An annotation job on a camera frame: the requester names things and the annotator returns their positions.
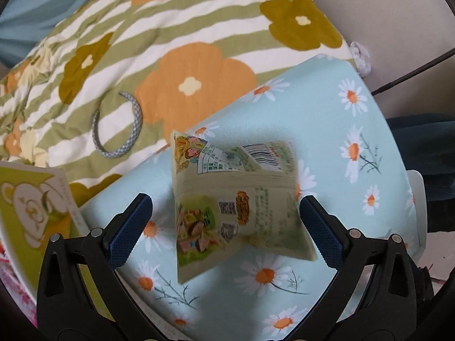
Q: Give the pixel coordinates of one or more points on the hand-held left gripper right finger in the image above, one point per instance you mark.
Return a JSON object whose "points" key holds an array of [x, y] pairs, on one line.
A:
{"points": [[320, 231]]}

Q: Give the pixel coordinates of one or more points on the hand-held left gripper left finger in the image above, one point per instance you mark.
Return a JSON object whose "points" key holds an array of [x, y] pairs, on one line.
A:
{"points": [[129, 231]]}

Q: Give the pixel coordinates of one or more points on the pale green snack packet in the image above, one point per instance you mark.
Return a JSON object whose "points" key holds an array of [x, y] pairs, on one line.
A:
{"points": [[241, 213]]}

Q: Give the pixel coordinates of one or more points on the light blue daisy pillow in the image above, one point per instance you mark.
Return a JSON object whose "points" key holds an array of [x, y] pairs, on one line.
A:
{"points": [[320, 131]]}

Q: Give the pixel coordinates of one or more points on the green bear print box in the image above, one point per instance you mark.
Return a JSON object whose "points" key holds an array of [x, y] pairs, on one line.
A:
{"points": [[32, 199]]}

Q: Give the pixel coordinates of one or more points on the grey braided headband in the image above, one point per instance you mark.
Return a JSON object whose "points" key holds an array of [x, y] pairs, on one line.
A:
{"points": [[137, 120]]}

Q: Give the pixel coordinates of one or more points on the pink floral packet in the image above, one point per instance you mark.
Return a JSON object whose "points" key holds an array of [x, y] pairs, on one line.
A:
{"points": [[14, 284]]}

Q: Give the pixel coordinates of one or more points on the clear plastic bag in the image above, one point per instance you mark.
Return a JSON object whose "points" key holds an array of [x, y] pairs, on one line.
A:
{"points": [[360, 58]]}

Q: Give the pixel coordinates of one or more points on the floral striped blanket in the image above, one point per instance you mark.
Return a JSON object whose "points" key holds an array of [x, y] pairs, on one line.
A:
{"points": [[213, 42]]}

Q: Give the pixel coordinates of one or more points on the blue curtain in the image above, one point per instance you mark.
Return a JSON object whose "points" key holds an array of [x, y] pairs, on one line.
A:
{"points": [[21, 17]]}

